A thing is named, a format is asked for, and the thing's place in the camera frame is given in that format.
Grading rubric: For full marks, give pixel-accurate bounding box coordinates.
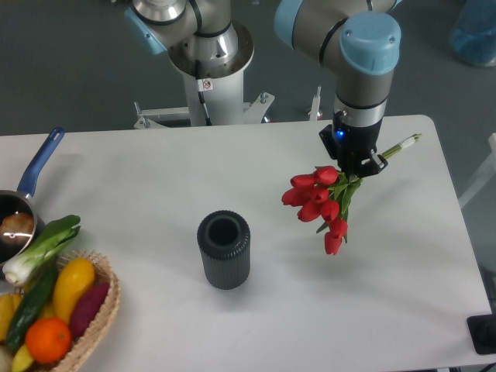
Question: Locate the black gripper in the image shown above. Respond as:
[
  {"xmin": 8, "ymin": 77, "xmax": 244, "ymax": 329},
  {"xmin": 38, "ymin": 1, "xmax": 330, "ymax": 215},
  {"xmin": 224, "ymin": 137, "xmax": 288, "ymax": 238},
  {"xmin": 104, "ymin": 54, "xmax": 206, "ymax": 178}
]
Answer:
[{"xmin": 319, "ymin": 111, "xmax": 388, "ymax": 177}]

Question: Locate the red tulip bouquet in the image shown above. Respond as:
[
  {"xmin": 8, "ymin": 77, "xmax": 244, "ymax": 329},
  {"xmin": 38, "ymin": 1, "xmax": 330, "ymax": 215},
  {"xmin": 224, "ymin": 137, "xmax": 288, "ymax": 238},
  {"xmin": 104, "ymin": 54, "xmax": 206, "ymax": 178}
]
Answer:
[{"xmin": 281, "ymin": 133, "xmax": 423, "ymax": 256}]

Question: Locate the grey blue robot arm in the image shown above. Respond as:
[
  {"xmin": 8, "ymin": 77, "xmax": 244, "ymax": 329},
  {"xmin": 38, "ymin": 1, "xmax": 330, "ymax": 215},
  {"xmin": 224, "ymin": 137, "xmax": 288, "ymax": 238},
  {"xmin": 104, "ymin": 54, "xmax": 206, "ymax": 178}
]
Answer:
[{"xmin": 125, "ymin": 1, "xmax": 401, "ymax": 179}]

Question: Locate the blue plastic bag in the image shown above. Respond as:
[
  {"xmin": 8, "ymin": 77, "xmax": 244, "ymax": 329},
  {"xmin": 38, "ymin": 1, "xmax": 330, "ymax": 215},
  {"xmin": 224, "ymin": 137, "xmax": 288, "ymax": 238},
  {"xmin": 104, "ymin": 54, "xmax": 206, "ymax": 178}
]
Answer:
[{"xmin": 449, "ymin": 0, "xmax": 495, "ymax": 67}]

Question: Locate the dark ribbed vase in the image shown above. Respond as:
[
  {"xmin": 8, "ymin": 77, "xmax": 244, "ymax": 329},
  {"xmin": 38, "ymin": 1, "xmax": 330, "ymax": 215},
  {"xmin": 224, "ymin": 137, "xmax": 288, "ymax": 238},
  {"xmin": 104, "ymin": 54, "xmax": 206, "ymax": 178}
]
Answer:
[{"xmin": 197, "ymin": 210, "xmax": 251, "ymax": 290}]

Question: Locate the black device at edge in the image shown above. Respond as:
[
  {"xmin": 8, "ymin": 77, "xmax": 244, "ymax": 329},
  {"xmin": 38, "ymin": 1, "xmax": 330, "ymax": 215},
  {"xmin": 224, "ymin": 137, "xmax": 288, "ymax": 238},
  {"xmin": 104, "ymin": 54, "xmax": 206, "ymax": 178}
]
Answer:
[{"xmin": 467, "ymin": 314, "xmax": 495, "ymax": 355}]

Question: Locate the purple sweet potato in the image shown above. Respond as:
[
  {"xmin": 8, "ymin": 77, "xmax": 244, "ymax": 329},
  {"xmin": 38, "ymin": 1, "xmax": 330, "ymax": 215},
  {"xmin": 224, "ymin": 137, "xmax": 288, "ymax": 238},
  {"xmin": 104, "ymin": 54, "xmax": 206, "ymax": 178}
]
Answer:
[{"xmin": 69, "ymin": 282, "xmax": 110, "ymax": 339}]

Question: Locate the woven wicker basket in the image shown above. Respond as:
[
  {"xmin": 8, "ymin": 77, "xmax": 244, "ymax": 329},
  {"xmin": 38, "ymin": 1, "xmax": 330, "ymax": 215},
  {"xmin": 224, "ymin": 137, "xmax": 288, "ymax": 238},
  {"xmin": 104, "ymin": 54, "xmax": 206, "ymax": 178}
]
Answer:
[{"xmin": 11, "ymin": 249, "xmax": 122, "ymax": 372}]

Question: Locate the brown patty in pan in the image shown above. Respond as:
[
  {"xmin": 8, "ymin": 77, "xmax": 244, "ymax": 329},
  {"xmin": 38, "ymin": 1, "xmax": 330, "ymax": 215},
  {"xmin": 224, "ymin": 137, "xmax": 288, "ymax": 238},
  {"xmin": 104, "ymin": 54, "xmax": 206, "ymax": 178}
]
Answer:
[{"xmin": 1, "ymin": 212, "xmax": 34, "ymax": 245}]

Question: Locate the green cucumber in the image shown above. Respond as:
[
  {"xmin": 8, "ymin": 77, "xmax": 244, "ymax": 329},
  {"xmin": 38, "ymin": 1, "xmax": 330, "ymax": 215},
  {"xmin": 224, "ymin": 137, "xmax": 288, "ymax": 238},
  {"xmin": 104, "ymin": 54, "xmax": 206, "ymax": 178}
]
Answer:
[{"xmin": 5, "ymin": 265, "xmax": 58, "ymax": 353}]

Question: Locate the orange fruit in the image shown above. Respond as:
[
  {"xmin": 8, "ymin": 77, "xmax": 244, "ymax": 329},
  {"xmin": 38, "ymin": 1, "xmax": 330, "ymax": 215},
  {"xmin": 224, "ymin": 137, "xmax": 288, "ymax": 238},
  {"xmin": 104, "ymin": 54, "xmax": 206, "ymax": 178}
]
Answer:
[{"xmin": 25, "ymin": 317, "xmax": 72, "ymax": 364}]

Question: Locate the green bok choy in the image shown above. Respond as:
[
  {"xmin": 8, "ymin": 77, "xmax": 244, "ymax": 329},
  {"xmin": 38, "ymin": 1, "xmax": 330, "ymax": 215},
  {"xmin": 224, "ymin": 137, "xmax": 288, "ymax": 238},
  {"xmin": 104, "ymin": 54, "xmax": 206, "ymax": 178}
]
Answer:
[{"xmin": 2, "ymin": 215, "xmax": 81, "ymax": 287}]

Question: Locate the yellow bell pepper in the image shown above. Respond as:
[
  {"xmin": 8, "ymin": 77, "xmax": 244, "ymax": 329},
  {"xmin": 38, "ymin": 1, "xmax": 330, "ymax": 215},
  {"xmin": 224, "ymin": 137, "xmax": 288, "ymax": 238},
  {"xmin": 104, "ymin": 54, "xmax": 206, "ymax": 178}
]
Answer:
[{"xmin": 0, "ymin": 293, "xmax": 22, "ymax": 343}]

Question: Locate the yellow banana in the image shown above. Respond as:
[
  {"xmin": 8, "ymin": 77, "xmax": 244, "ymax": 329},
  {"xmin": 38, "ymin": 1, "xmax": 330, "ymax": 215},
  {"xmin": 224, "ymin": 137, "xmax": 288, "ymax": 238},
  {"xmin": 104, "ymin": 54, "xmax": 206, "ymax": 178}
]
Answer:
[{"xmin": 10, "ymin": 301, "xmax": 53, "ymax": 372}]

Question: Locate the white garlic bulb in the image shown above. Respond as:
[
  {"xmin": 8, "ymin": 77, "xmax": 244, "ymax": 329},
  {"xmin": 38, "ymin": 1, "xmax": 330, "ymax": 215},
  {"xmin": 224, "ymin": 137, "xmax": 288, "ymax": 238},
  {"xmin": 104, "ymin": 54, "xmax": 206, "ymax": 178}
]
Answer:
[{"xmin": 0, "ymin": 346, "xmax": 13, "ymax": 372}]

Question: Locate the white furniture frame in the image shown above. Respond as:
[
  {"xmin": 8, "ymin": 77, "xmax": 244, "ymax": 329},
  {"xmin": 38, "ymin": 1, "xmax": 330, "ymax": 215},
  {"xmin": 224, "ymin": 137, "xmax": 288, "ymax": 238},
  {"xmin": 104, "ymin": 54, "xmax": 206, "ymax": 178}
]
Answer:
[{"xmin": 458, "ymin": 133, "xmax": 495, "ymax": 209}]

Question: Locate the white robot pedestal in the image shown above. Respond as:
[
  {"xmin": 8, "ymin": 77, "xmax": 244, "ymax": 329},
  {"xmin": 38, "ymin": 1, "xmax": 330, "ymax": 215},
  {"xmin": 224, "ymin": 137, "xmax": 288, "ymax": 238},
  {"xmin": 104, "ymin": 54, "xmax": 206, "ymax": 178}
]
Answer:
[{"xmin": 134, "ymin": 21, "xmax": 275, "ymax": 129}]

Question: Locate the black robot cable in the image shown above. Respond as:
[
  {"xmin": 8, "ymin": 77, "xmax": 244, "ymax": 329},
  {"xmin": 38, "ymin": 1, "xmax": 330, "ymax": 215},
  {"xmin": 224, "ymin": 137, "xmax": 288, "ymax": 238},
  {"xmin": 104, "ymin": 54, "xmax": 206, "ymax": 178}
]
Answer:
[{"xmin": 195, "ymin": 60, "xmax": 213, "ymax": 126}]

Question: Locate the blue handled saucepan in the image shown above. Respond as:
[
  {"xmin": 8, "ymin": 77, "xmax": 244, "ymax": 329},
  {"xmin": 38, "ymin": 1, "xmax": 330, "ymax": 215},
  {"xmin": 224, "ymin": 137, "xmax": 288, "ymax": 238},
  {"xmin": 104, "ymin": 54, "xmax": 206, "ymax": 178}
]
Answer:
[{"xmin": 1, "ymin": 127, "xmax": 65, "ymax": 265}]

